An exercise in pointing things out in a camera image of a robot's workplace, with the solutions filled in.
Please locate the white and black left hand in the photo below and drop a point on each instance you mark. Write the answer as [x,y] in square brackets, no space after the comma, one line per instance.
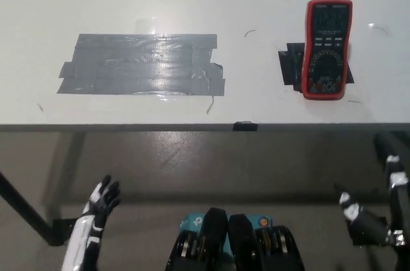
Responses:
[96,207]

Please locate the black and white right hand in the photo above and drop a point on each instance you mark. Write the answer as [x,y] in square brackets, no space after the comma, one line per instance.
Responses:
[398,200]

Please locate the grey duct tape patch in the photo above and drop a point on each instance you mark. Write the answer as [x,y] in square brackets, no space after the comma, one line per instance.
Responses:
[141,66]

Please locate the small black tape strip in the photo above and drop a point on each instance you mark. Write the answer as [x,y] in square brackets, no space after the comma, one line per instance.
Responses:
[245,126]

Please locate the black and teal robot body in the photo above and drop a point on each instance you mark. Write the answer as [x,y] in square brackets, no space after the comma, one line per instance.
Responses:
[237,242]

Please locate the red digital multimeter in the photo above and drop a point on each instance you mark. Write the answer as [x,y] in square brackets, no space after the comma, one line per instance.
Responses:
[326,59]

